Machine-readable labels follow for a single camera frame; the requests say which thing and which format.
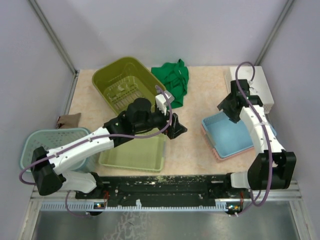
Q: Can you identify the light green shallow tray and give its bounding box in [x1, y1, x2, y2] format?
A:
[98, 133, 167, 173]

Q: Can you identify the white perforated basket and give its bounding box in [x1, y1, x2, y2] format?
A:
[224, 66, 274, 114]

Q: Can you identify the large olive green container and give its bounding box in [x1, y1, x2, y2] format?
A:
[92, 56, 166, 115]

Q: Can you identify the teal perforated basket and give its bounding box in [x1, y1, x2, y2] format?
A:
[19, 127, 98, 173]

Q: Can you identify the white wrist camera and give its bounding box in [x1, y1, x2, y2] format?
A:
[248, 80, 261, 96]
[155, 90, 175, 115]

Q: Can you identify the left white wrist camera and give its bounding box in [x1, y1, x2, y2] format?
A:
[155, 90, 175, 115]

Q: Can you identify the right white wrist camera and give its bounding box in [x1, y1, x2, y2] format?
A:
[248, 80, 261, 96]

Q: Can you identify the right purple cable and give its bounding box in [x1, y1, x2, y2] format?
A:
[232, 61, 274, 217]

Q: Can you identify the brown small pouch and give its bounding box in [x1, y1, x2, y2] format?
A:
[56, 112, 82, 129]

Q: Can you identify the light blue perforated basket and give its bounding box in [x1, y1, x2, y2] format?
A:
[200, 111, 278, 159]

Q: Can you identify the light blue cable duct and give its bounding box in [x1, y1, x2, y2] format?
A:
[40, 199, 248, 212]

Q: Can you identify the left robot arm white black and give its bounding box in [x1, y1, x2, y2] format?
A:
[30, 98, 187, 199]

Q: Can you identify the green cloth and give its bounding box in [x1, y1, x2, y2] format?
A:
[151, 59, 190, 109]

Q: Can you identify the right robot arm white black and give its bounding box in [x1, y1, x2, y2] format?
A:
[217, 79, 297, 198]

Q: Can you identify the pink perforated basket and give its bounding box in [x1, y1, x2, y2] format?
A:
[201, 126, 254, 162]

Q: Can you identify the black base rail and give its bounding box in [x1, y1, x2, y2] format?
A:
[75, 174, 250, 208]

